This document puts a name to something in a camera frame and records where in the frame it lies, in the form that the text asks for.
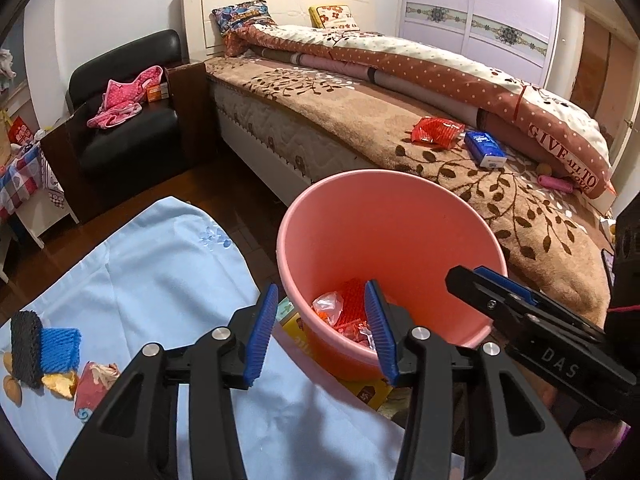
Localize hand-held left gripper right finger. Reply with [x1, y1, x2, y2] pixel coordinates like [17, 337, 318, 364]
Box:
[363, 280, 586, 480]

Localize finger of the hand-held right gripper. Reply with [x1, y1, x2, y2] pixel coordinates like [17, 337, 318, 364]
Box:
[445, 266, 551, 333]
[472, 266, 601, 333]

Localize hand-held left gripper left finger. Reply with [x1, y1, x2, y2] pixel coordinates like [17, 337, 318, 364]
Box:
[56, 282, 280, 480]

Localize red foam net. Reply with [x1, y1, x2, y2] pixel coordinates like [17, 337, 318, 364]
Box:
[332, 280, 373, 336]

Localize clear plastic bag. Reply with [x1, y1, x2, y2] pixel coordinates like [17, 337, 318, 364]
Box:
[312, 292, 346, 318]

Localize pink plastic bucket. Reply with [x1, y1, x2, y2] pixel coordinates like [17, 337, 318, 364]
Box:
[276, 170, 509, 381]

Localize pink printed wrapper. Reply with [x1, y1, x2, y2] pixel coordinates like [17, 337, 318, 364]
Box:
[74, 361, 122, 423]

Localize blue foam net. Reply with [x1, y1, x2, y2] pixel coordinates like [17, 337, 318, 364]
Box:
[40, 327, 82, 376]

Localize yellow peel piece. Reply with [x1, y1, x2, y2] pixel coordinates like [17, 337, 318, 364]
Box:
[41, 370, 79, 400]

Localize black foam net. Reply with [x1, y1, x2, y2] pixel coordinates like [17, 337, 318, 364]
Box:
[10, 311, 43, 390]

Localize person's right forearm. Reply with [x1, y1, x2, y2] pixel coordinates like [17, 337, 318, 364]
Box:
[565, 405, 636, 480]

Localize black phone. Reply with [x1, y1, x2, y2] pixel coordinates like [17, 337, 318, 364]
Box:
[600, 249, 617, 286]

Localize pink cylinder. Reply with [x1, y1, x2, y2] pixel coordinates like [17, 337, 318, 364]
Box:
[537, 174, 576, 193]

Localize light blue cloth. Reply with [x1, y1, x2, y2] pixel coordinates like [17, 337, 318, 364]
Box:
[0, 196, 466, 480]

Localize blue tissue pack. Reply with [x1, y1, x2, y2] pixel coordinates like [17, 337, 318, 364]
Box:
[464, 130, 507, 168]

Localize red snack packet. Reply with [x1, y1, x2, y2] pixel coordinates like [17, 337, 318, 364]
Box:
[411, 116, 466, 150]

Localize brown leaf-pattern blanket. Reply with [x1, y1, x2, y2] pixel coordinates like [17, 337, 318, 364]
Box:
[206, 55, 613, 326]

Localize polka-dot quilt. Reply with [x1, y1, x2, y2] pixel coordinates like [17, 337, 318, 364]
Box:
[222, 25, 618, 198]

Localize wooden door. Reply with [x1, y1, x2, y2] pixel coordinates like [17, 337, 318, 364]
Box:
[570, 5, 640, 131]

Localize black leather armchair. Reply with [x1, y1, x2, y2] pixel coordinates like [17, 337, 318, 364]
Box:
[40, 30, 211, 223]

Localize white table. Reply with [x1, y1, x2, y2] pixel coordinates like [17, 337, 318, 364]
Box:
[10, 195, 78, 246]

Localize pink garment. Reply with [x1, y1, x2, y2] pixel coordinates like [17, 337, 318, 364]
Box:
[87, 66, 165, 130]

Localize checked tablecloth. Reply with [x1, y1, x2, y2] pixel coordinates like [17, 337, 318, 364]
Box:
[0, 142, 66, 218]

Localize red paper bag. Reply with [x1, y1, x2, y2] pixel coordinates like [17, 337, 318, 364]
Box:
[7, 116, 33, 147]

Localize yellow floral pillow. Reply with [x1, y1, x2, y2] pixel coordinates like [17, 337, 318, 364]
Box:
[308, 4, 362, 31]

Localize cartoon print pillow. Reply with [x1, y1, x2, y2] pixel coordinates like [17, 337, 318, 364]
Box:
[211, 2, 278, 36]

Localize white wooden bed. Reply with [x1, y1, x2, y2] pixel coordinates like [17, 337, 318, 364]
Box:
[181, 0, 621, 326]

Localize white hanging clothes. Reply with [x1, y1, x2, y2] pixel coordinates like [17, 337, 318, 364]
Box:
[0, 50, 18, 91]

